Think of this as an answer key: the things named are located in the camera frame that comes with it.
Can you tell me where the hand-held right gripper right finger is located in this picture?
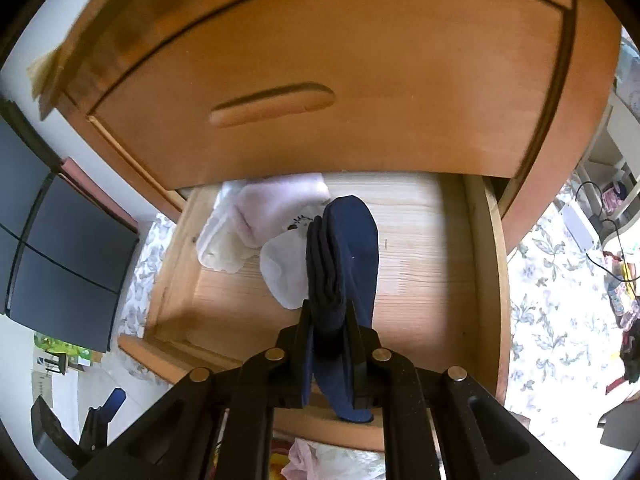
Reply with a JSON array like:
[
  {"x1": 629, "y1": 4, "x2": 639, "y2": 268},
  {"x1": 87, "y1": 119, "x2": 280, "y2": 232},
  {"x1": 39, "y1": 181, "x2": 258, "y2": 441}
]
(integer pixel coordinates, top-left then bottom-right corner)
[{"x1": 345, "y1": 300, "x2": 556, "y2": 480}]

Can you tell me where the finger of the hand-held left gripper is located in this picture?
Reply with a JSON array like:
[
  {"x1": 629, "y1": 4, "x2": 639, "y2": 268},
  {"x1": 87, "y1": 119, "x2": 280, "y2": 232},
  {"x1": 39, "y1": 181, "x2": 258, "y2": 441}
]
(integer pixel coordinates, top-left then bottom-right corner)
[{"x1": 77, "y1": 387, "x2": 128, "y2": 461}]

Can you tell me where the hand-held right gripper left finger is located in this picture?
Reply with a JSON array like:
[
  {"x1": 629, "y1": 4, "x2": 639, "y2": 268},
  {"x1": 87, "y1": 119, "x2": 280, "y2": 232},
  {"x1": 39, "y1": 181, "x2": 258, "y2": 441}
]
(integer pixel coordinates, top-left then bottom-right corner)
[{"x1": 75, "y1": 300, "x2": 316, "y2": 480}]

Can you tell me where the dark ribbed sock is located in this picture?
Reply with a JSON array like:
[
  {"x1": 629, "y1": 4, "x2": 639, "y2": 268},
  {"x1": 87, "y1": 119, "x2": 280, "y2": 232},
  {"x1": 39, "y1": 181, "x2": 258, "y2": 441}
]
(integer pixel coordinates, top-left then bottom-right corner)
[{"x1": 305, "y1": 212, "x2": 348, "y2": 336}]

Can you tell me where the white sock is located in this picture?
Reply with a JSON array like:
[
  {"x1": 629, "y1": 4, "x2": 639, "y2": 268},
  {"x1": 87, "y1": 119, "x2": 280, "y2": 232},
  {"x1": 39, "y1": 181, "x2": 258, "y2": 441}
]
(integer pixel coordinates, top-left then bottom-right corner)
[{"x1": 259, "y1": 212, "x2": 326, "y2": 311}]

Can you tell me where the navy blue sock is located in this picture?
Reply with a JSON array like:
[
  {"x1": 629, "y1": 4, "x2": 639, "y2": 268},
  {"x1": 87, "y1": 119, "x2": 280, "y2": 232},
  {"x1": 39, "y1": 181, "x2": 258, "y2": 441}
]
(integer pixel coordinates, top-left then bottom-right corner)
[{"x1": 312, "y1": 195, "x2": 381, "y2": 423}]

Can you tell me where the pink underwear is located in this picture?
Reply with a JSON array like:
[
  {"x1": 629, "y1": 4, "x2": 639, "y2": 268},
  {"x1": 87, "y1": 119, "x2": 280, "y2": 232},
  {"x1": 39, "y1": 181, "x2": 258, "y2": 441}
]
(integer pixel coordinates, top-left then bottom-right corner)
[{"x1": 280, "y1": 437, "x2": 391, "y2": 480}]

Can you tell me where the wooden drawer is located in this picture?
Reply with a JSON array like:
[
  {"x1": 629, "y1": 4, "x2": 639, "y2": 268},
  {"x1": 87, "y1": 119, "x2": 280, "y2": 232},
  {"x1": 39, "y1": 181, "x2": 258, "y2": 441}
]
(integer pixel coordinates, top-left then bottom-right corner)
[
  {"x1": 27, "y1": 0, "x2": 626, "y2": 226},
  {"x1": 117, "y1": 170, "x2": 511, "y2": 453},
  {"x1": 87, "y1": 0, "x2": 576, "y2": 193}
]

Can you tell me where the pale pink sock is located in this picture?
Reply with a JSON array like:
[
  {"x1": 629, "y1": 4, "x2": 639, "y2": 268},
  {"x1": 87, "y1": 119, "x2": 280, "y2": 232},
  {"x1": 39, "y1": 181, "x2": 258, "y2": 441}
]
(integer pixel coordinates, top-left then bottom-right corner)
[{"x1": 235, "y1": 172, "x2": 331, "y2": 251}]

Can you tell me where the green printed box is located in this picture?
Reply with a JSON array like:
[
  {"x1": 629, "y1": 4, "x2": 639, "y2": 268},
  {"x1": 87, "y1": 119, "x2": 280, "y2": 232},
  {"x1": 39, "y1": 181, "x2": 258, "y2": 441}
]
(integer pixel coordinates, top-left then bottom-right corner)
[{"x1": 32, "y1": 330, "x2": 106, "y2": 371}]

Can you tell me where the dark blue wardrobe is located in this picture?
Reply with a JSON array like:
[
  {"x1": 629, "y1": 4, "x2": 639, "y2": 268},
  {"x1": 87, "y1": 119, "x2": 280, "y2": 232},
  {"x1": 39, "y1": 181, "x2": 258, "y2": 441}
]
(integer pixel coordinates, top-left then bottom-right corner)
[{"x1": 0, "y1": 95, "x2": 141, "y2": 356}]

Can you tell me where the pink board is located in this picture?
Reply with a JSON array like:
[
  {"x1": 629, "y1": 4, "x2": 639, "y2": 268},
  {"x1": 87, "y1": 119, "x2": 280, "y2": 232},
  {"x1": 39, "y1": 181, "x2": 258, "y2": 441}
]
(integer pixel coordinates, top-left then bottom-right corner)
[{"x1": 60, "y1": 157, "x2": 141, "y2": 233}]

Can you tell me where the white power strip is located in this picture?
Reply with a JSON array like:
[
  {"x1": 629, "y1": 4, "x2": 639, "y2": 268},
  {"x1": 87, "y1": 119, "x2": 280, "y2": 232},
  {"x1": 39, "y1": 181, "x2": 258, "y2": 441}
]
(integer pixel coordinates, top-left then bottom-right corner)
[{"x1": 560, "y1": 199, "x2": 601, "y2": 253}]

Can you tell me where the colourful clutter pile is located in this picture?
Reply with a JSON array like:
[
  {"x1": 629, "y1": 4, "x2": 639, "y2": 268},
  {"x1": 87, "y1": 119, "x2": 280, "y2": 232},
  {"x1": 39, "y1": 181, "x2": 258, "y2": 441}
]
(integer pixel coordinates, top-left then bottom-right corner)
[{"x1": 597, "y1": 240, "x2": 640, "y2": 396}]

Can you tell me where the black cable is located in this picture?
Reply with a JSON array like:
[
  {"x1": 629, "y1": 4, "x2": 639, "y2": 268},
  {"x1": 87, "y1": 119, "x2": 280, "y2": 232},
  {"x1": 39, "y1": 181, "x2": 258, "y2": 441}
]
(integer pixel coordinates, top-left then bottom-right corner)
[{"x1": 574, "y1": 180, "x2": 640, "y2": 281}]

